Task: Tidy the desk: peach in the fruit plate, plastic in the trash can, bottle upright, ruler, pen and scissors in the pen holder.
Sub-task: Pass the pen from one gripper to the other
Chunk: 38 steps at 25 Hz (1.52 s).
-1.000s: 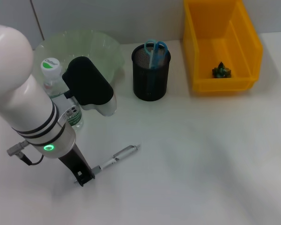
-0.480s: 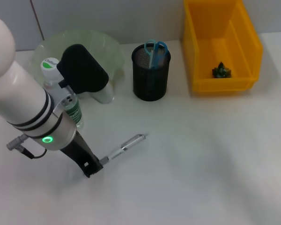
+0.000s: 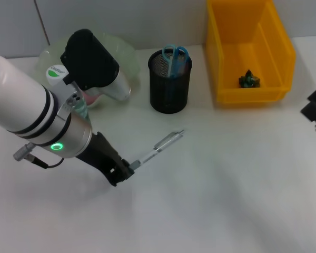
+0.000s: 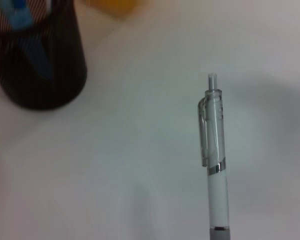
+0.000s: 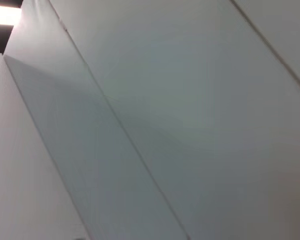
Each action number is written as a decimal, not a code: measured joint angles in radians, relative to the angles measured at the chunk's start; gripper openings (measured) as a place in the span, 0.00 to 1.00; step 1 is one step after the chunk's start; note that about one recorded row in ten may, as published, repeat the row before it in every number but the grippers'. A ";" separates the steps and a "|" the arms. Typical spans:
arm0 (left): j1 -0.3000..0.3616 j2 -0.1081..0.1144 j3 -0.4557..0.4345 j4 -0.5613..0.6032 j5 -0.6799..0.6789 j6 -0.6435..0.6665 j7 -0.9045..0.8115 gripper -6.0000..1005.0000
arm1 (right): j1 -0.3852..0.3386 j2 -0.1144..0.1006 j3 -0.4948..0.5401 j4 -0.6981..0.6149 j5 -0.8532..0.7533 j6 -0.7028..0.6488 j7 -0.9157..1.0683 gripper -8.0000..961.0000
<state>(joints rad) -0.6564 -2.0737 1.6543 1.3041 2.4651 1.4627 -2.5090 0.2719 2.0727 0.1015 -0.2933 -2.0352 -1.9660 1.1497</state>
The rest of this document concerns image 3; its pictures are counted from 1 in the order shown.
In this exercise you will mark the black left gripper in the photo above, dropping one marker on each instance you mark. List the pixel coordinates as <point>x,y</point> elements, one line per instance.
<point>100,153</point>

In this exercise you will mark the silver pen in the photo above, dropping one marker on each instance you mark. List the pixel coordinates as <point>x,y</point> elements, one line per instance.
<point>160,146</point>

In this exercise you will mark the green plastic wrapper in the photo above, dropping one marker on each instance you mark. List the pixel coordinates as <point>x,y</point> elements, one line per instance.
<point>248,79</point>

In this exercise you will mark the pink peach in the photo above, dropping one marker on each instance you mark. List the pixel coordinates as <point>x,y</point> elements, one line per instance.
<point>90,98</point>

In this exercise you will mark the black mesh pen holder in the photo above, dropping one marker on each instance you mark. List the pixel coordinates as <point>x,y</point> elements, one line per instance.
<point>160,100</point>

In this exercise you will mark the clear green-labelled water bottle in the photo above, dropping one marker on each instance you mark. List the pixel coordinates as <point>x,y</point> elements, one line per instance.
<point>55,73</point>

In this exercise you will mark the blue scissors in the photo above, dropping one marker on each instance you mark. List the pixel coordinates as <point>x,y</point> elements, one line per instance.
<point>177,63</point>

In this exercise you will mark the pale green glass fruit bowl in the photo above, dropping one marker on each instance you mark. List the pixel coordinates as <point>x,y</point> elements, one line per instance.
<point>129,60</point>

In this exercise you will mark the yellow plastic bin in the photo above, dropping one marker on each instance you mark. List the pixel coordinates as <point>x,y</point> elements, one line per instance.
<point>252,47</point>

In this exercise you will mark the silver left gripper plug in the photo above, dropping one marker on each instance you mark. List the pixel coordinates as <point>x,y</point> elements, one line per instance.
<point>22,152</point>

